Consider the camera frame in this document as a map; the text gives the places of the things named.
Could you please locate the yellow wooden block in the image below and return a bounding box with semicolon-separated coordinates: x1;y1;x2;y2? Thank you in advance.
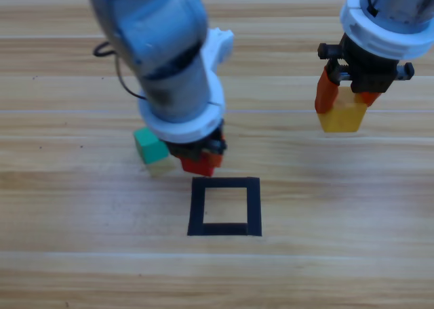
317;85;369;133

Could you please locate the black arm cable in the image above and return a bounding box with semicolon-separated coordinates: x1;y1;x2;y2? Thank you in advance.
94;41;146;102

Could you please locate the red wooden block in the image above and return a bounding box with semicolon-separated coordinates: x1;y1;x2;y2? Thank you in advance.
181;154;216;178

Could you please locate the black tape square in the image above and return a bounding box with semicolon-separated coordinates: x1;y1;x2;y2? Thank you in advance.
186;176;262;237

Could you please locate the green wooden block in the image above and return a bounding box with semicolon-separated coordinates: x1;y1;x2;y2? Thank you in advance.
133;127;170;164

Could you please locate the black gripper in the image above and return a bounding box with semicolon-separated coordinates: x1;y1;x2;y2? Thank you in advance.
314;33;415;115
167;119;227;169

